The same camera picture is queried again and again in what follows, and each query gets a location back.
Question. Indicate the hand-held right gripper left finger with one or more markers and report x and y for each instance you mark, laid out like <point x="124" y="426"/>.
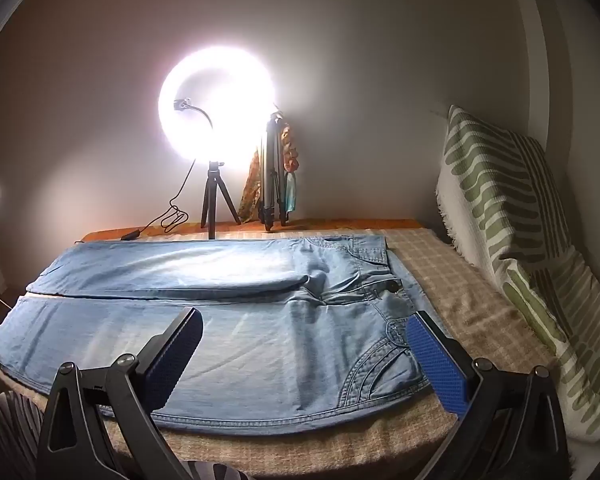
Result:
<point x="176" y="355"/>

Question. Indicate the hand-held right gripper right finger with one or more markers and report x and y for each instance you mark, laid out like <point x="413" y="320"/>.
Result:
<point x="437" y="366"/>

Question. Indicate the light blue denim pants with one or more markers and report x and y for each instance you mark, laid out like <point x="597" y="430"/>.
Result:
<point x="280" y="355"/>

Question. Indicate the beige checkered blanket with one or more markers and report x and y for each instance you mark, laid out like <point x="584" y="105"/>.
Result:
<point x="455" y="305"/>

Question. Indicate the small black tripod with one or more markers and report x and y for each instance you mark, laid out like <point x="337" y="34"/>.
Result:
<point x="211" y="185"/>

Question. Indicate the dark striped cloth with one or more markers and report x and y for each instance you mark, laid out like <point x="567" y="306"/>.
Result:
<point x="15" y="430"/>

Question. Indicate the orange patterned cloth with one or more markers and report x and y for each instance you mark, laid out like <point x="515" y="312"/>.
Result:
<point x="250" y="190"/>

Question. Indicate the green patterned white throw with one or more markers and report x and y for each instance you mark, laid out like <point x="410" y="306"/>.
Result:
<point x="500" y="180"/>

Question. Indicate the folded black tripod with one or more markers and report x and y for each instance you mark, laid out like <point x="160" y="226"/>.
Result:
<point x="271" y="170"/>

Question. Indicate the black gooseneck phone holder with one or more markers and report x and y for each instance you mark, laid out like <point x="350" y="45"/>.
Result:
<point x="200" y="108"/>

